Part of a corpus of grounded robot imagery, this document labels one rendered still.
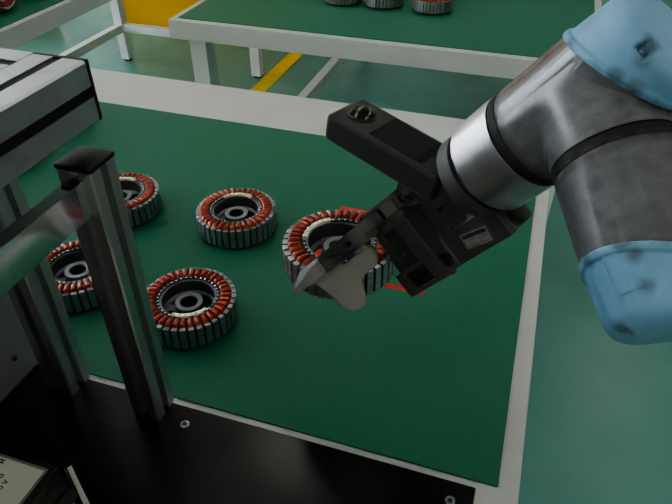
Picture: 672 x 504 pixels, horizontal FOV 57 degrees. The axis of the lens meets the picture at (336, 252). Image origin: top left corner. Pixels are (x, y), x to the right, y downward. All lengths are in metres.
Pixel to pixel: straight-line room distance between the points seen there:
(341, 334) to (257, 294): 0.13
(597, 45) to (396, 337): 0.44
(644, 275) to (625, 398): 1.45
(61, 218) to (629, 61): 0.37
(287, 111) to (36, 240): 0.85
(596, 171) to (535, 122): 0.06
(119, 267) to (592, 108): 0.36
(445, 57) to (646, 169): 1.23
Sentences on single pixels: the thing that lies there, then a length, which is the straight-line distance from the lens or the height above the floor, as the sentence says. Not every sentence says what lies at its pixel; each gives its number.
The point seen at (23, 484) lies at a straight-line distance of 0.46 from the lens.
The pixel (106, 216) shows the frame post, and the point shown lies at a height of 1.01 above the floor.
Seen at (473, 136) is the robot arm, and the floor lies 1.08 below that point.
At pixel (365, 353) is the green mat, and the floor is 0.75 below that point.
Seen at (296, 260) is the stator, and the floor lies 0.91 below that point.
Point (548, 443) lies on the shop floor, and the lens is 1.64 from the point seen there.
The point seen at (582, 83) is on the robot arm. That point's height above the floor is 1.13.
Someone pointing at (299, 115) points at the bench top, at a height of 0.75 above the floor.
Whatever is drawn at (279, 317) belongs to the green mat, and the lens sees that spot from 0.76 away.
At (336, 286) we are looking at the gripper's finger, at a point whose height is 0.91.
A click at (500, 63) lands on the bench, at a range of 1.56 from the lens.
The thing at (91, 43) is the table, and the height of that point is 0.19.
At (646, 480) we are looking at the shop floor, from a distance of 1.66.
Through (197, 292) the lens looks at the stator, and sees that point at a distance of 0.79.
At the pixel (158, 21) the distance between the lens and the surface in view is 4.22.
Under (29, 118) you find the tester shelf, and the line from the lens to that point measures 0.45.
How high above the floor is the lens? 1.28
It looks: 38 degrees down
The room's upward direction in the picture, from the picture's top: straight up
